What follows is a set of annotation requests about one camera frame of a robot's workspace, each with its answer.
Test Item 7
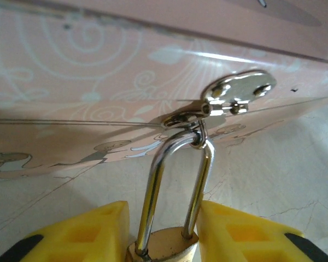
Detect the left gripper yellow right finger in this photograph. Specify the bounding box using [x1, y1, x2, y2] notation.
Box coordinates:
[192, 200, 328, 262]

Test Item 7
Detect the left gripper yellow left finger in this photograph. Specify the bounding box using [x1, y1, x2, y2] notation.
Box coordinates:
[1, 200, 131, 262]

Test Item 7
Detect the brass padlock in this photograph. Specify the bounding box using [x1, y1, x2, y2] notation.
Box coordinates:
[125, 127, 216, 262]

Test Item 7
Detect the pink cartoon couple tin box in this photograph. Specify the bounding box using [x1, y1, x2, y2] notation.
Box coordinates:
[0, 0, 328, 186]

